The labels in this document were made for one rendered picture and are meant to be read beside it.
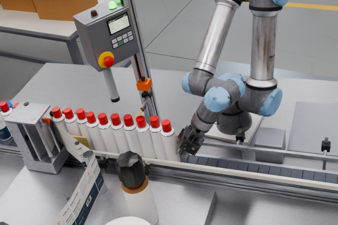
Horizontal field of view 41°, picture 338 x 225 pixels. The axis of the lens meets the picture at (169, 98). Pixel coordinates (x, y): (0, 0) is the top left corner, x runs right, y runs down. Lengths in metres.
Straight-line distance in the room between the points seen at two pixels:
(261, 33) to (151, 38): 2.77
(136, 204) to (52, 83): 1.18
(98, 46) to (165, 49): 2.60
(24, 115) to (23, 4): 1.85
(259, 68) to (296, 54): 2.19
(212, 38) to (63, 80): 1.09
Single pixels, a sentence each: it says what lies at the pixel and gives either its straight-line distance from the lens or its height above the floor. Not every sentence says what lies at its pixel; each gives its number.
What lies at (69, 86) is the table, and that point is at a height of 0.83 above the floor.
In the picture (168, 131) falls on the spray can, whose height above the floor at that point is 1.05.
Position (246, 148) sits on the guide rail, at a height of 0.96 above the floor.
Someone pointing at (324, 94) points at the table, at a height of 0.83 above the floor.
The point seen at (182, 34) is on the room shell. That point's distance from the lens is 4.28.
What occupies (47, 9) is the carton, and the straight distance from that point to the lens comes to 3.25.
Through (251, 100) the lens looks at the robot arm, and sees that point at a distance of 1.70.
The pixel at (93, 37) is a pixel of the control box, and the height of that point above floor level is 1.42.
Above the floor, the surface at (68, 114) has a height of 1.07.
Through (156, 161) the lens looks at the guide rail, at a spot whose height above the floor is 0.91.
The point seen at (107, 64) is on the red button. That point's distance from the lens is 1.52.
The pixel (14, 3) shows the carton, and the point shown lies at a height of 0.84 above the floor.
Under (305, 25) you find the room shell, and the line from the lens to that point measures 4.24.
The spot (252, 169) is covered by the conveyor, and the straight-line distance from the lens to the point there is 1.67.
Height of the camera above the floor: 2.11
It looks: 37 degrees down
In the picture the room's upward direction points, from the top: 11 degrees counter-clockwise
